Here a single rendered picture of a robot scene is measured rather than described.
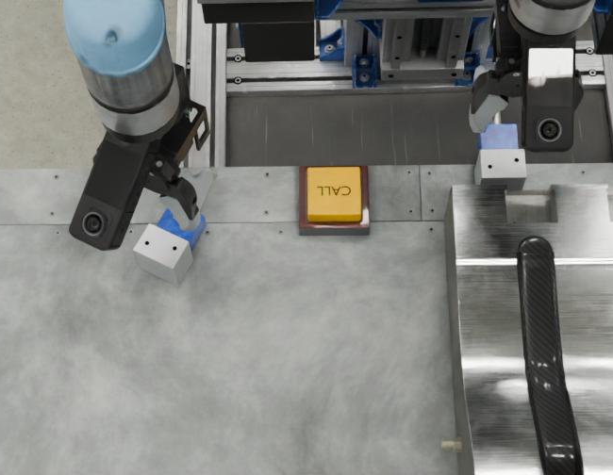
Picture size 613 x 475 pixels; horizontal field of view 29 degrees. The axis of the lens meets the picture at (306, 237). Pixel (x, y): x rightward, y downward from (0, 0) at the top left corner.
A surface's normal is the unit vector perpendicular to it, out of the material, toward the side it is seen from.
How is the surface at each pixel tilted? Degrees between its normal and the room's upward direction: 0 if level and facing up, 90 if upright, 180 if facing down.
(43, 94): 0
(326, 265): 0
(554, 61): 29
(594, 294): 3
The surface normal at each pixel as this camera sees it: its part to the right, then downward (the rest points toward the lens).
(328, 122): -0.01, -0.39
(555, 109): -0.04, 0.10
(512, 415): -0.01, -0.78
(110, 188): -0.27, 0.02
